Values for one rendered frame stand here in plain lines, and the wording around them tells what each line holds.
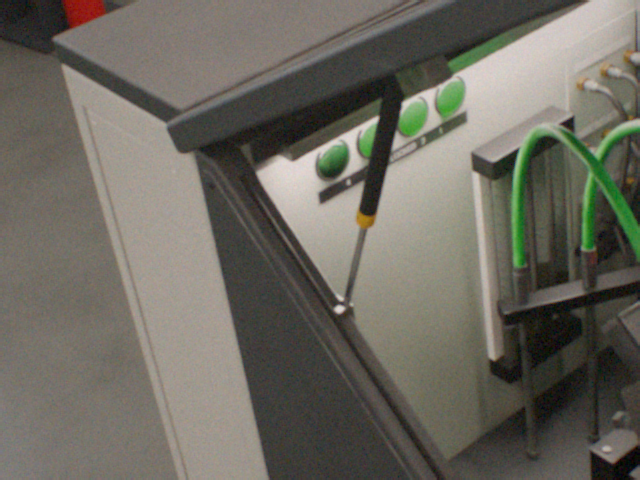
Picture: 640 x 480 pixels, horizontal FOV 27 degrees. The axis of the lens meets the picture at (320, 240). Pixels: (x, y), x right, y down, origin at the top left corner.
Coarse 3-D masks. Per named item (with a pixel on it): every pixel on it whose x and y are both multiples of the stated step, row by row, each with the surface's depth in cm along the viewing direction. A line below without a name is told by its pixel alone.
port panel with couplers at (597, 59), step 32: (608, 32) 169; (576, 64) 167; (608, 64) 170; (576, 96) 170; (576, 128) 172; (608, 128) 176; (576, 160) 175; (608, 160) 179; (576, 192) 177; (576, 224) 180
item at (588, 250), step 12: (636, 120) 146; (612, 132) 150; (624, 132) 148; (636, 132) 147; (612, 144) 151; (600, 156) 153; (588, 180) 157; (588, 192) 158; (588, 204) 159; (588, 216) 160; (588, 228) 161; (588, 240) 162; (588, 252) 163; (588, 264) 164; (588, 276) 165
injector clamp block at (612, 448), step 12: (612, 432) 162; (624, 432) 161; (600, 444) 160; (612, 444) 160; (624, 444) 160; (636, 444) 160; (600, 456) 159; (612, 456) 158; (624, 456) 159; (636, 456) 160; (600, 468) 160; (612, 468) 158; (624, 468) 160; (636, 468) 162
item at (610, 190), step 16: (544, 128) 140; (560, 128) 137; (528, 144) 146; (576, 144) 134; (528, 160) 150; (592, 160) 131; (608, 176) 130; (608, 192) 129; (512, 208) 157; (624, 208) 128; (512, 224) 159; (624, 224) 127
